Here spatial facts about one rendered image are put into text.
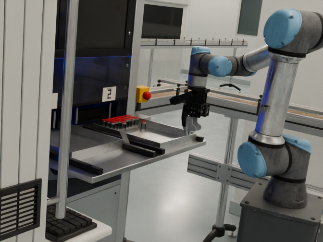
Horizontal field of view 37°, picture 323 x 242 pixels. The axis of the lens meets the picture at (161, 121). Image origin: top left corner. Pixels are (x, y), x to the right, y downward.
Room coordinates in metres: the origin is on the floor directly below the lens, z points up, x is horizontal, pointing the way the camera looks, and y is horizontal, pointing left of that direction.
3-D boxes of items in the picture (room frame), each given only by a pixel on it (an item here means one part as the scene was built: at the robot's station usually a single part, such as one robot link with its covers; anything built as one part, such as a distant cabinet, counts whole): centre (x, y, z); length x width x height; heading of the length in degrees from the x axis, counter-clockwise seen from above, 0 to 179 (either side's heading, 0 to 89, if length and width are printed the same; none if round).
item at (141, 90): (2.24, 0.12, 1.00); 0.08 x 0.07 x 0.07; 56
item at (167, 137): (1.91, 0.06, 0.90); 0.34 x 0.26 x 0.04; 56
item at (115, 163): (1.79, 0.20, 0.87); 0.70 x 0.48 x 0.02; 146
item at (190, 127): (1.85, -0.12, 0.95); 0.06 x 0.03 x 0.09; 56
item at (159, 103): (2.56, 0.08, 0.92); 0.69 x 0.16 x 0.16; 146
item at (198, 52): (1.86, -0.12, 1.21); 0.09 x 0.08 x 0.11; 32
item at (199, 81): (1.87, -0.12, 1.14); 0.08 x 0.08 x 0.05
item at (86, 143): (1.69, 0.35, 0.90); 0.34 x 0.26 x 0.04; 56
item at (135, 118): (1.97, 0.15, 0.91); 0.18 x 0.02 x 0.05; 146
